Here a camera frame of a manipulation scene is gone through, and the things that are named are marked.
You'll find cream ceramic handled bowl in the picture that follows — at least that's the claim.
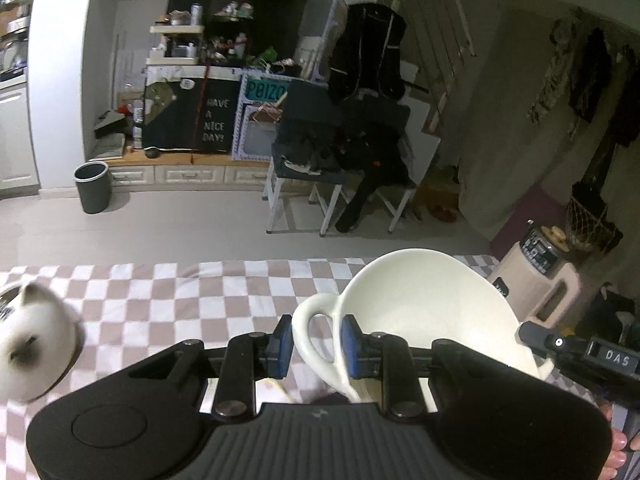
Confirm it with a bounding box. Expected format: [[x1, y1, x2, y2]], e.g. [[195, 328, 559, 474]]
[[292, 248, 553, 403]]

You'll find person's right hand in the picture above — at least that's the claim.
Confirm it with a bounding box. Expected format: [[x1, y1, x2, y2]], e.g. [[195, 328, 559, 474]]
[[599, 428, 640, 480]]

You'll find beige electric kettle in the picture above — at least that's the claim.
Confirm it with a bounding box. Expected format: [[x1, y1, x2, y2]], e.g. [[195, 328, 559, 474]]
[[488, 220, 582, 328]]

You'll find cream cat shaped ceramic dish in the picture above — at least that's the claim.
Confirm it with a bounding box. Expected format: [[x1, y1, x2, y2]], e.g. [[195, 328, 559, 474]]
[[1, 281, 79, 404]]

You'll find grey trash bin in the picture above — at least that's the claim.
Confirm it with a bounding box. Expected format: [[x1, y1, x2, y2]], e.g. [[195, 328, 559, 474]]
[[74, 160, 112, 214]]

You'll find black have a nice day sign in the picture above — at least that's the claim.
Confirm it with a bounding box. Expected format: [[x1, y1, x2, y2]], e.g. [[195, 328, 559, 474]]
[[193, 78, 241, 154]]

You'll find blue framed poster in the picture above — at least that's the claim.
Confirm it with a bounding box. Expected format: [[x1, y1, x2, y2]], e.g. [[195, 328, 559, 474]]
[[231, 70, 292, 162]]

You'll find white kitchen cabinet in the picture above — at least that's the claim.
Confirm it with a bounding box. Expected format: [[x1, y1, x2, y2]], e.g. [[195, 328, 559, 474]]
[[0, 0, 39, 196]]

